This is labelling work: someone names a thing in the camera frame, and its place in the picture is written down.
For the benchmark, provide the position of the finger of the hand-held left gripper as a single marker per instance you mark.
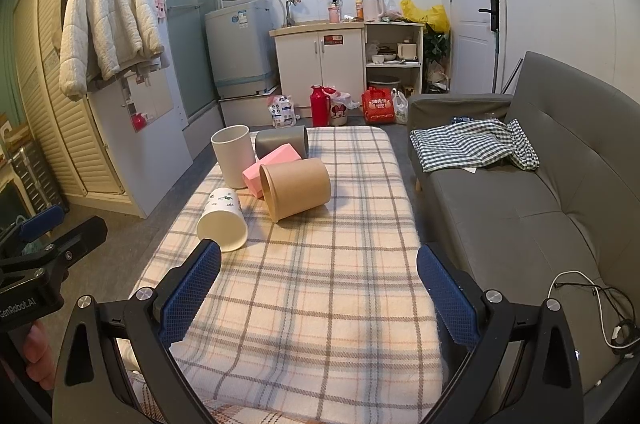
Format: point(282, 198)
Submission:
point(44, 223)
point(82, 238)

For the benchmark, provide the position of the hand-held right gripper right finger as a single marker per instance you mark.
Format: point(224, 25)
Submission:
point(446, 299)

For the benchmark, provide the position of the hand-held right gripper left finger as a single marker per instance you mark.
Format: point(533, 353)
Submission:
point(192, 291)

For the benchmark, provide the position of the white leaf-print cup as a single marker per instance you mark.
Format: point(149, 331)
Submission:
point(222, 228)

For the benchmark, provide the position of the plain white cup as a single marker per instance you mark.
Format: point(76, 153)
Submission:
point(230, 159)

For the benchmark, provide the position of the brown paper cup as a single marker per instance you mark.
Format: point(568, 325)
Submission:
point(300, 189)

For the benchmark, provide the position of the grey cup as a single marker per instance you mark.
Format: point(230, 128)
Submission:
point(285, 138)

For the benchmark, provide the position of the person's left hand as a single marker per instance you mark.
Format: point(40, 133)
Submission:
point(39, 354)

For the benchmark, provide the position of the silver suitcase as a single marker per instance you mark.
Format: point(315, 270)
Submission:
point(25, 174)

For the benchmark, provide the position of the white cabinet panel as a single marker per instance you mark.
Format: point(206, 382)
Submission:
point(150, 164)

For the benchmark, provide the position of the louvered wardrobe door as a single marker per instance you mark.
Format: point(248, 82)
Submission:
point(45, 114)

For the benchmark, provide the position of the grey sofa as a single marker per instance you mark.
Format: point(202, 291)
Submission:
point(525, 214)

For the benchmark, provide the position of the plaid tablecloth table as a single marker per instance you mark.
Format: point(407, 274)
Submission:
point(325, 284)

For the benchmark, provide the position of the green checked cloth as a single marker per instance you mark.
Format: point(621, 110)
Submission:
point(465, 144)

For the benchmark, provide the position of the pink box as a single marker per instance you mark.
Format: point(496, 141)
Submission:
point(275, 155)

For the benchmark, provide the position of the white plastic bag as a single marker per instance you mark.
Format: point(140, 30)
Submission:
point(401, 108)

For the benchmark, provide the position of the white and blue packet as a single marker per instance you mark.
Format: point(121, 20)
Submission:
point(282, 111)

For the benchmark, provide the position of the red gift bag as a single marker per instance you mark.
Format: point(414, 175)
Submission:
point(378, 106)

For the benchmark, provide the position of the white puffer jacket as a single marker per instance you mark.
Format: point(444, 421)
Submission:
point(105, 19)

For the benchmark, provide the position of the cartoon print bag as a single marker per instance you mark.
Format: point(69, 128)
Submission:
point(339, 110)

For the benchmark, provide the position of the red thermos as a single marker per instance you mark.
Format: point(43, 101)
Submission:
point(320, 109)

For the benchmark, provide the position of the grey basin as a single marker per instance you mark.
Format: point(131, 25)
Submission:
point(383, 81)

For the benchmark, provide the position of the white open shelf unit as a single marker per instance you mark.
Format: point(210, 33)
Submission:
point(420, 69)

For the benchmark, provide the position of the grey washing machine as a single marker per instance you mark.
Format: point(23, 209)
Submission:
point(240, 54)

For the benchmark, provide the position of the white shelf container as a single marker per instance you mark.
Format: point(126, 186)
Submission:
point(407, 51)

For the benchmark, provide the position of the green plant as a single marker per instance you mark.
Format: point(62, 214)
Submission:
point(436, 45)

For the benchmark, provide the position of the white sink cabinet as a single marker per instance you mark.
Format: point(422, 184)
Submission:
point(320, 64)

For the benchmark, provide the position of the yellow plastic bag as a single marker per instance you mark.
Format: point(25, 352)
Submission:
point(433, 17)

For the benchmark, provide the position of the metal faucet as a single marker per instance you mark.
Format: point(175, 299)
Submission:
point(289, 11)

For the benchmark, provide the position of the white electric kettle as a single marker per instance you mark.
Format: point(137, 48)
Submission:
point(372, 9)

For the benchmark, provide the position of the orange bottle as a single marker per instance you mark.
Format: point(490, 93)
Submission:
point(359, 8)

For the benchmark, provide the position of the pink soap bottle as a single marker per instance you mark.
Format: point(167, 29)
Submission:
point(334, 13)

